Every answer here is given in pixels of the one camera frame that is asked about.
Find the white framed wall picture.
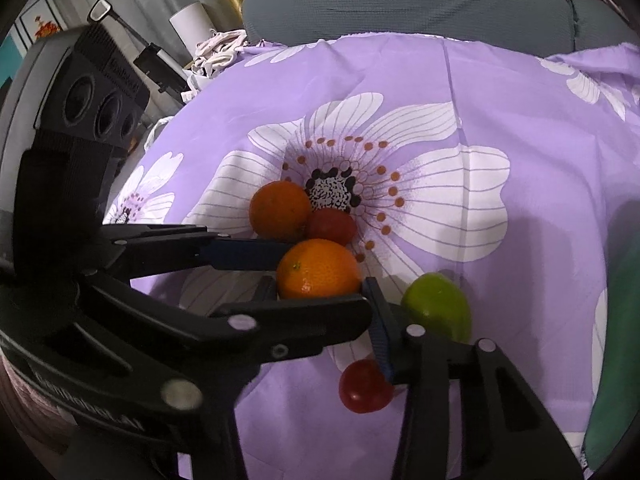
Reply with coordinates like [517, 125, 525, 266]
[17, 2, 66, 46]

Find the grey sofa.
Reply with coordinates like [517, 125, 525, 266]
[241, 0, 640, 61]

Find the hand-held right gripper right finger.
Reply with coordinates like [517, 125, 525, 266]
[362, 276, 585, 480]

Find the orange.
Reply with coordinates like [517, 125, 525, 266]
[248, 181, 312, 241]
[276, 238, 363, 301]

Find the green plastic bowl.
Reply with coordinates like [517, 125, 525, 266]
[584, 240, 640, 471]

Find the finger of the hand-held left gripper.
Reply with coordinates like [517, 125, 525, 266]
[80, 279, 374, 397]
[100, 224, 290, 282]

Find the green lime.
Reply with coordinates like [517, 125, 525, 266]
[401, 272, 473, 346]

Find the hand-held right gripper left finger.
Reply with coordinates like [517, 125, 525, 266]
[175, 275, 279, 480]

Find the white cylinder roll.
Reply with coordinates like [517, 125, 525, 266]
[169, 2, 213, 53]

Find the white clothing pile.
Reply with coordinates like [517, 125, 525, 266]
[182, 29, 251, 92]

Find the black stand device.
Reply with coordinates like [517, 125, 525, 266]
[87, 0, 188, 106]

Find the purple flower print cloth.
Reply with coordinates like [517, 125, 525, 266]
[100, 35, 640, 480]

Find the red tomato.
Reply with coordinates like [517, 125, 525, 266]
[306, 208, 359, 246]
[338, 358, 395, 414]

